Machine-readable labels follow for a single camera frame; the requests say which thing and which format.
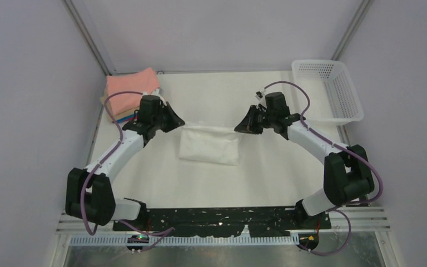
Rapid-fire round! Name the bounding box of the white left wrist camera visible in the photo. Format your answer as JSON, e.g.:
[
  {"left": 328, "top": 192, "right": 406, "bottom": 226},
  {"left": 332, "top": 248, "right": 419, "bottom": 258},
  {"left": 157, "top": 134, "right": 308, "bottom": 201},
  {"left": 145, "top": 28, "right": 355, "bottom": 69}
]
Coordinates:
[{"left": 142, "top": 87, "right": 167, "bottom": 106}]

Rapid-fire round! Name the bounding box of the aluminium frame rail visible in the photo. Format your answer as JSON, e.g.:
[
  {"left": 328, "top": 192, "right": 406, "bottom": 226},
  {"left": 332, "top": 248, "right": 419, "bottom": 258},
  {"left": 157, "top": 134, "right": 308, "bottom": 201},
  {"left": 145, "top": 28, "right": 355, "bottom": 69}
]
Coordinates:
[{"left": 62, "top": 0, "right": 117, "bottom": 75}]

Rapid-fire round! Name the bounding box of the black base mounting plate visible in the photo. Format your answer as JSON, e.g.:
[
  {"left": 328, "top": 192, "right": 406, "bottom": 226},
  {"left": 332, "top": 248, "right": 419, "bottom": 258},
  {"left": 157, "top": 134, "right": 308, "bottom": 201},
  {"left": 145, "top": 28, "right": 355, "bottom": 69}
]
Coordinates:
[{"left": 112, "top": 206, "right": 331, "bottom": 238}]

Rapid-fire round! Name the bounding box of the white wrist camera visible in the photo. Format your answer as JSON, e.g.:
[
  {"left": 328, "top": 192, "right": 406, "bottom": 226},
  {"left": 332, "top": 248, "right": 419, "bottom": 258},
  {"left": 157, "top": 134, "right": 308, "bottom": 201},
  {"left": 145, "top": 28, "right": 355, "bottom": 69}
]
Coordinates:
[
  {"left": 142, "top": 87, "right": 167, "bottom": 106},
  {"left": 255, "top": 90, "right": 266, "bottom": 101}
]

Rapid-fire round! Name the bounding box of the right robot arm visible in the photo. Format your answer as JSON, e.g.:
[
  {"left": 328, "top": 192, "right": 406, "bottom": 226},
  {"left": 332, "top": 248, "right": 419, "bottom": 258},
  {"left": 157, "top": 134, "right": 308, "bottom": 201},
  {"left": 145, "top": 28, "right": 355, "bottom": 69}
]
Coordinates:
[{"left": 234, "top": 92, "right": 375, "bottom": 228}]

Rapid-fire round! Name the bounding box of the white plastic laundry basket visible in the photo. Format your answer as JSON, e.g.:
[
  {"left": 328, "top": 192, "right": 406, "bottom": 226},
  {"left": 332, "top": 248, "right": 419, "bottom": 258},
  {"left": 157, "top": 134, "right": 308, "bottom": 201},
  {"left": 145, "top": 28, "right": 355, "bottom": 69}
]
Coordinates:
[{"left": 291, "top": 60, "right": 364, "bottom": 126}]

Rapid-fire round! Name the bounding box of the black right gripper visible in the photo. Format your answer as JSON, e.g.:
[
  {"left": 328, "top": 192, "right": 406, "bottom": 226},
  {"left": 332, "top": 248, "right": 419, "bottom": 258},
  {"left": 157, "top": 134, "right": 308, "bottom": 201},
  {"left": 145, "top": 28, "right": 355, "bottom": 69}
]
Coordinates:
[{"left": 235, "top": 105, "right": 276, "bottom": 135}]

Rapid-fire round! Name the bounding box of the white printed t-shirt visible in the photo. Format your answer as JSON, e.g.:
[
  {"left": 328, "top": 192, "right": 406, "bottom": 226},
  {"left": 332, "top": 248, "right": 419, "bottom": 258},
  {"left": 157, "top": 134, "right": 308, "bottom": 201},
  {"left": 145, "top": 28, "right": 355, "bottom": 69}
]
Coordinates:
[{"left": 178, "top": 124, "right": 240, "bottom": 166}]

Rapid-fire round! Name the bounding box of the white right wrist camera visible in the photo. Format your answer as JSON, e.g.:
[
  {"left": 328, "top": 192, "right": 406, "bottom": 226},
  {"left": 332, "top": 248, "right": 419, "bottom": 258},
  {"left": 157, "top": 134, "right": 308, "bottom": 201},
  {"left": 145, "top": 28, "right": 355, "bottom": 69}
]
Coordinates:
[{"left": 255, "top": 90, "right": 266, "bottom": 101}]

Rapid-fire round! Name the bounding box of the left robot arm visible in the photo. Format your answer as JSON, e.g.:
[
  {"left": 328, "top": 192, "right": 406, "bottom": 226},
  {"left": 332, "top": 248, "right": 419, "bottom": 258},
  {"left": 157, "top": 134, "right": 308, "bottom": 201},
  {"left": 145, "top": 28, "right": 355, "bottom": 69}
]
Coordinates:
[{"left": 65, "top": 92, "right": 185, "bottom": 230}]

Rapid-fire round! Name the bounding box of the folded pink t-shirt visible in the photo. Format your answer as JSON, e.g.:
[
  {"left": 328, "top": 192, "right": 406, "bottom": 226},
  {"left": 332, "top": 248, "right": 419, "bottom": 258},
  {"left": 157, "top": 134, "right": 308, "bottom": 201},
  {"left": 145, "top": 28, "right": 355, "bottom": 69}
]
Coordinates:
[{"left": 106, "top": 67, "right": 161, "bottom": 115}]

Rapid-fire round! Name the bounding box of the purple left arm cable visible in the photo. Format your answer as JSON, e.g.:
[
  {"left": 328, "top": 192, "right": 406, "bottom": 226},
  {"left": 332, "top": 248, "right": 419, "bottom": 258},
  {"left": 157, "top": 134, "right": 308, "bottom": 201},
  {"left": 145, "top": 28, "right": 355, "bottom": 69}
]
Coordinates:
[{"left": 80, "top": 91, "right": 175, "bottom": 253}]

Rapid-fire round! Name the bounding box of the white slotted cable duct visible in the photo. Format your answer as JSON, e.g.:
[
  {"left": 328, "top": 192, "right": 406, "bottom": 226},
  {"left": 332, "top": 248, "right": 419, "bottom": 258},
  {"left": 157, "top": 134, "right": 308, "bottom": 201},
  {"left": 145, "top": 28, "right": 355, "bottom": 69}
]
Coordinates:
[{"left": 69, "top": 233, "right": 299, "bottom": 246}]

